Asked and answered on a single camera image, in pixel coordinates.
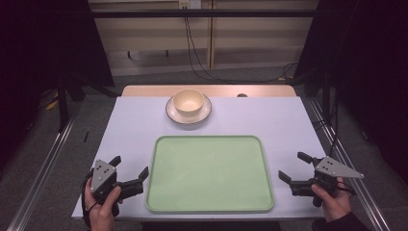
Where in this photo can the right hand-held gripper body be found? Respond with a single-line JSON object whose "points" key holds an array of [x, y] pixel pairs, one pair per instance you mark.
{"points": [[324, 178]]}

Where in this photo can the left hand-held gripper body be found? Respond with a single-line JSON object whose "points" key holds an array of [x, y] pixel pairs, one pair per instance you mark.
{"points": [[103, 178]]}

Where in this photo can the green tray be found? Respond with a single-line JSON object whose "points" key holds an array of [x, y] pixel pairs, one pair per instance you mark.
{"points": [[210, 173]]}

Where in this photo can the white plate with dark rim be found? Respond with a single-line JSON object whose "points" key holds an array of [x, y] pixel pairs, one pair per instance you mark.
{"points": [[179, 117]]}

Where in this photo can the cream bowl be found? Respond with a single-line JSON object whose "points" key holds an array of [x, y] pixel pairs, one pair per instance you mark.
{"points": [[188, 102]]}

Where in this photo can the person's right hand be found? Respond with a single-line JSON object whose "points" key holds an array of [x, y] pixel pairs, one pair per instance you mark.
{"points": [[333, 202]]}

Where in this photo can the person's left hand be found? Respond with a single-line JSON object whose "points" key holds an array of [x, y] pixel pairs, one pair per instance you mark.
{"points": [[102, 208]]}

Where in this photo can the white table mat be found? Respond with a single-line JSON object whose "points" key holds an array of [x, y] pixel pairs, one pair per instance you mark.
{"points": [[134, 128]]}

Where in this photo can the black metal stand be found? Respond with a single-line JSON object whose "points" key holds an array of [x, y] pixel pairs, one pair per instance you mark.
{"points": [[326, 89], [62, 96]]}

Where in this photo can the black horizontal bar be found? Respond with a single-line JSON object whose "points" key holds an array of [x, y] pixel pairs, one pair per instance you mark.
{"points": [[202, 13]]}

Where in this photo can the aluminium rail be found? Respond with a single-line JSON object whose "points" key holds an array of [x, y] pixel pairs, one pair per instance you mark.
{"points": [[45, 166], [349, 166]]}

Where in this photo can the wall socket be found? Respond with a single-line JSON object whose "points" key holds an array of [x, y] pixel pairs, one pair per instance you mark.
{"points": [[190, 4]]}

